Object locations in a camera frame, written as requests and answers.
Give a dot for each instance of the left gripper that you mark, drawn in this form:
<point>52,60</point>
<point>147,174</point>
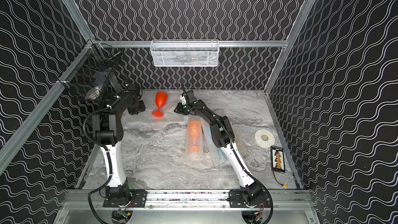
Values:
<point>136,107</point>

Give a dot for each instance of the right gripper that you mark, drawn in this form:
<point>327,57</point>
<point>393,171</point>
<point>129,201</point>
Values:
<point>178,109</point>

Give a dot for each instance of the red plastic wine glass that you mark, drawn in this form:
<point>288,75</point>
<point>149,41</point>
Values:
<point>160,101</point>

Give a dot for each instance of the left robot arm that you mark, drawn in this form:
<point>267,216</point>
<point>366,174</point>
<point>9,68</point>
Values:
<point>116,186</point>

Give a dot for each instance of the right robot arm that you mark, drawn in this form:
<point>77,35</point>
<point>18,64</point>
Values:
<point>222,135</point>

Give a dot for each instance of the bubble wrapped orange glass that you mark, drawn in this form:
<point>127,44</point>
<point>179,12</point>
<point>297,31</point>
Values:
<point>194,140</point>

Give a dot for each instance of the bubble wrapped blue glass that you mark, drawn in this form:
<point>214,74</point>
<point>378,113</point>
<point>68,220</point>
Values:
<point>218,157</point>

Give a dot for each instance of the black speaker box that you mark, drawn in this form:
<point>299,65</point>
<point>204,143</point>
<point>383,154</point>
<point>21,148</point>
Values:
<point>107,118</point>

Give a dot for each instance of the white tape roll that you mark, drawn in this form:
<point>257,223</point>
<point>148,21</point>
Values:
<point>264,138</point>

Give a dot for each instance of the black battery charger box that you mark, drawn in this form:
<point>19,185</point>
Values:
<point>277,159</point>

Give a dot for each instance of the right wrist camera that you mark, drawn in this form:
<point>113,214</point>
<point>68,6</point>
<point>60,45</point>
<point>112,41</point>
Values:
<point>188,97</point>

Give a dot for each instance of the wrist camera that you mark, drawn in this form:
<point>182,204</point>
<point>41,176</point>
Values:
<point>135,90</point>
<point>188,97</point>

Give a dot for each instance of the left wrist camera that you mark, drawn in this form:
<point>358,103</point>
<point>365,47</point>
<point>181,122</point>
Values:
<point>135,90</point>

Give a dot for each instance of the black wire mesh basket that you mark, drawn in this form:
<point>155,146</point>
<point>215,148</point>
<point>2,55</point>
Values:
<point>91,79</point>

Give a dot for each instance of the white wire mesh basket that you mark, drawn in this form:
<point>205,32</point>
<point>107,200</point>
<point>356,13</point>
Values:
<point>185,53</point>

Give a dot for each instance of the aluminium frame corner post left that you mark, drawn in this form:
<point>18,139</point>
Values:
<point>78,19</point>

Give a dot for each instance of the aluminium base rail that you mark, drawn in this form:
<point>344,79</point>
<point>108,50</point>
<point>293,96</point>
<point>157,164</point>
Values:
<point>217,200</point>

